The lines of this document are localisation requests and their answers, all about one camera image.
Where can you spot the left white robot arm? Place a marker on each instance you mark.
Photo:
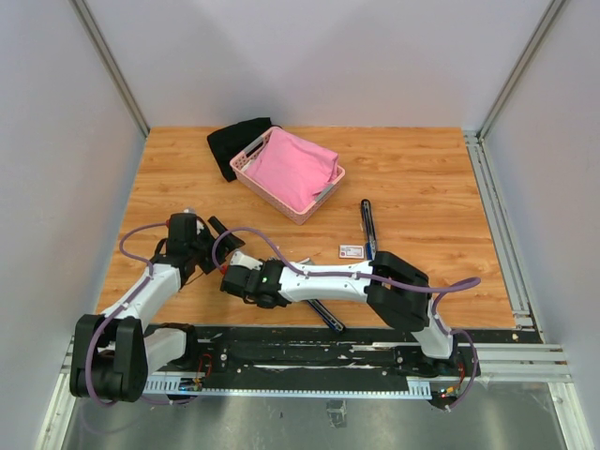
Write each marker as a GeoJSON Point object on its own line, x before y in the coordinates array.
{"type": "Point", "coordinates": [113, 355]}

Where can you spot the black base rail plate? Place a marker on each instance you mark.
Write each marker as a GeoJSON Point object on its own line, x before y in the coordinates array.
{"type": "Point", "coordinates": [316, 362]}

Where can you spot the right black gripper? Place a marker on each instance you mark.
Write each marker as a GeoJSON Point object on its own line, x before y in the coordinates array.
{"type": "Point", "coordinates": [261, 267]}

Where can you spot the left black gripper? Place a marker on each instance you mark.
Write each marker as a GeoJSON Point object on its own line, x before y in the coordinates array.
{"type": "Point", "coordinates": [227, 244]}

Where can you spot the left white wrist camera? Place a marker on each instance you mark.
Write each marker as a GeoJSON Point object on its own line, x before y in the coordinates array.
{"type": "Point", "coordinates": [185, 222]}

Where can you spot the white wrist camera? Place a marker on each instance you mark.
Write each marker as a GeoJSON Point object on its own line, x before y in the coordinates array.
{"type": "Point", "coordinates": [239, 258]}
{"type": "Point", "coordinates": [185, 222]}

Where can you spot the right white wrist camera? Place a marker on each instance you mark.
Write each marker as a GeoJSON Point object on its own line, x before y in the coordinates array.
{"type": "Point", "coordinates": [239, 258]}

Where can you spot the black folded cloth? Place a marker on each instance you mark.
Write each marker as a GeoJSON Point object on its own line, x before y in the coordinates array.
{"type": "Point", "coordinates": [228, 142]}

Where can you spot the red staple box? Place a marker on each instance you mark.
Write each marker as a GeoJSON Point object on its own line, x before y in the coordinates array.
{"type": "Point", "coordinates": [351, 252]}

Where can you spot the pink plastic basket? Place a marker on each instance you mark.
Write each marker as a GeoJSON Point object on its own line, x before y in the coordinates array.
{"type": "Point", "coordinates": [242, 161]}

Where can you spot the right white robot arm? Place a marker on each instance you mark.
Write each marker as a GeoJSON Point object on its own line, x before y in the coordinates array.
{"type": "Point", "coordinates": [396, 291]}

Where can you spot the pink folded cloth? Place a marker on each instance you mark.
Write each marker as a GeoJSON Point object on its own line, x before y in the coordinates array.
{"type": "Point", "coordinates": [292, 169]}

